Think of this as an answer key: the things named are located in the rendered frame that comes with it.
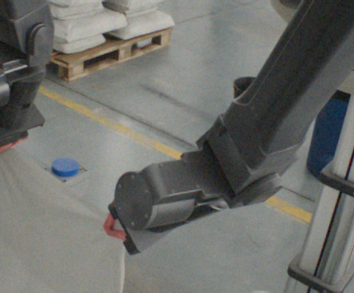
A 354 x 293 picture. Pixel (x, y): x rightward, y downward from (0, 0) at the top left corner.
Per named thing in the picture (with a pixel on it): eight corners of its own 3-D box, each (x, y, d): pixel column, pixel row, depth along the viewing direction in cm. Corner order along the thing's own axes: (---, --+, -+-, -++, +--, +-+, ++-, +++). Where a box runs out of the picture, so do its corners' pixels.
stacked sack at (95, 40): (107, 45, 405) (109, 30, 399) (63, 59, 373) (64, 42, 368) (48, 23, 440) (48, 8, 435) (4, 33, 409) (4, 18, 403)
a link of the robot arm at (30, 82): (56, 69, 74) (32, 41, 76) (14, 83, 70) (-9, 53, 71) (41, 103, 79) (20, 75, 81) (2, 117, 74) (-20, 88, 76)
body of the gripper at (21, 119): (-36, 115, 80) (-26, 82, 75) (21, 98, 87) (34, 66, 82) (-14, 149, 77) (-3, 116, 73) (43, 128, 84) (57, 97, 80)
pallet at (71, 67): (170, 44, 463) (172, 28, 457) (69, 82, 374) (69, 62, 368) (98, 21, 505) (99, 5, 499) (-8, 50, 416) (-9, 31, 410)
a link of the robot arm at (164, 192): (291, 182, 53) (250, 111, 57) (213, 197, 45) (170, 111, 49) (215, 237, 60) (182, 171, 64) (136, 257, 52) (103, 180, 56)
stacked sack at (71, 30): (130, 29, 409) (131, 10, 403) (67, 49, 361) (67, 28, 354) (89, 16, 431) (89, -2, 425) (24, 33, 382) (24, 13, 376)
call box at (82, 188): (89, 192, 127) (90, 170, 124) (63, 206, 121) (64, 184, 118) (65, 178, 131) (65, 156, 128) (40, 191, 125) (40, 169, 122)
